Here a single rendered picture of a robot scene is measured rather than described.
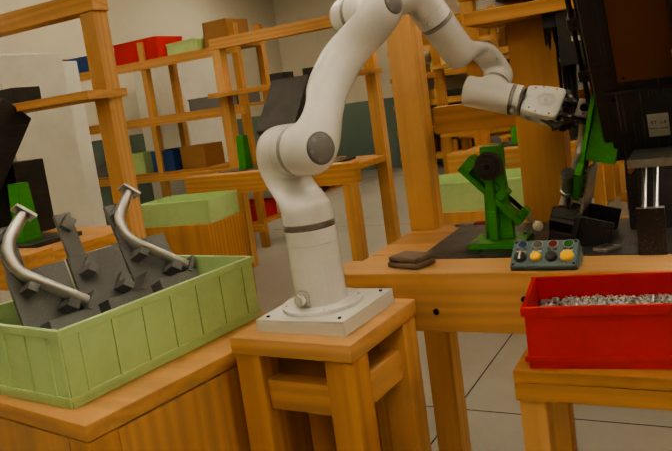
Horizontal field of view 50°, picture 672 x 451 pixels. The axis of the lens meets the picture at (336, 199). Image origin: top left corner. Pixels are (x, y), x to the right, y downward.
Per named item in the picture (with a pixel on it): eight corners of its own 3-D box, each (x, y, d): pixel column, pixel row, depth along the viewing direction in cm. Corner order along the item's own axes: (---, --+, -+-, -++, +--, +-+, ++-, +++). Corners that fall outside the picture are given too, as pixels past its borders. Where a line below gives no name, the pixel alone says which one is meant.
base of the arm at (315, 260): (326, 320, 156) (311, 236, 153) (266, 314, 168) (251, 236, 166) (379, 293, 170) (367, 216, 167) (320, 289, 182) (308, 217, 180)
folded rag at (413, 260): (387, 267, 188) (385, 256, 188) (408, 259, 193) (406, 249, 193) (415, 270, 181) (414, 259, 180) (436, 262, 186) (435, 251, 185)
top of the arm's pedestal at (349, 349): (352, 364, 148) (350, 345, 148) (231, 354, 165) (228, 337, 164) (417, 314, 175) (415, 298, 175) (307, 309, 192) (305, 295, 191)
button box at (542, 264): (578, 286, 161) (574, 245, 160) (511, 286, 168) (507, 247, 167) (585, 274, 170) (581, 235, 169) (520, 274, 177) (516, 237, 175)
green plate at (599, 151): (610, 185, 176) (626, 99, 171) (574, 179, 179) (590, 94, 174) (615, 178, 186) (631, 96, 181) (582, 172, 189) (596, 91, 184)
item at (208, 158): (265, 248, 714) (229, 15, 684) (86, 253, 833) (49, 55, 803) (293, 236, 761) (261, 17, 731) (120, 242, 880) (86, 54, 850)
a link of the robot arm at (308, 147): (293, 185, 170) (331, 186, 156) (253, 159, 164) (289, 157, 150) (379, 12, 182) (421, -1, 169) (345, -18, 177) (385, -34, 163)
